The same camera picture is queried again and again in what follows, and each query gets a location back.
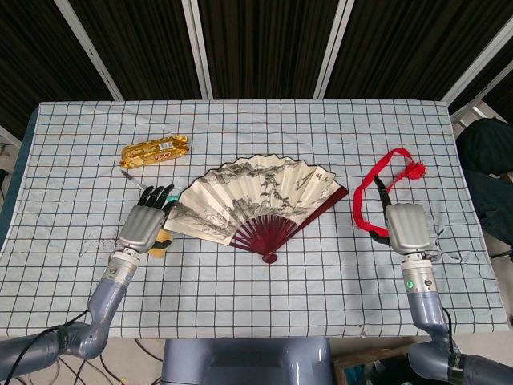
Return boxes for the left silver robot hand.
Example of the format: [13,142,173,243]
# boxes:
[115,184,178,254]

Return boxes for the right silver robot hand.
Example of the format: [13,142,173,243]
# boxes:
[370,178,437,255]

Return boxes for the paper folding fan red ribs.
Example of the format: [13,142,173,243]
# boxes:
[164,153,349,265]

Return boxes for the yellow sponge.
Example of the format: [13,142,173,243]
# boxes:
[145,227,175,257]

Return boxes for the black ballpoint pen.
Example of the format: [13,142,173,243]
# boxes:
[121,168,150,191]

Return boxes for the red ribbon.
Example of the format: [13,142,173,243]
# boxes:
[351,147,428,234]

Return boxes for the gold biscuit packet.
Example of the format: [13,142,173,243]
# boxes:
[119,135,191,170]

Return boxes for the person in dark clothes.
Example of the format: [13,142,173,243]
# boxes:
[456,117,513,258]

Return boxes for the black-grid checkered tablecloth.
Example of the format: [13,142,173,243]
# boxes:
[0,99,500,340]

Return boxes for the blue-grey robot torso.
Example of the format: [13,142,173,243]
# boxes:
[160,336,336,385]

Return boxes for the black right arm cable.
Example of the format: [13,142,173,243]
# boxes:
[439,306,458,355]

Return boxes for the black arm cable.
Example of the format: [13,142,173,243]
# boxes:
[439,306,458,355]
[0,310,91,385]

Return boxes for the loose floor cables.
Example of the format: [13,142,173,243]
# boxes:
[47,338,164,385]

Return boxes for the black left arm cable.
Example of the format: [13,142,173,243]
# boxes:
[0,310,91,385]

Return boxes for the white frame post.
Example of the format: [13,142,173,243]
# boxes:
[442,29,513,114]
[312,0,356,100]
[53,0,123,102]
[180,0,214,100]

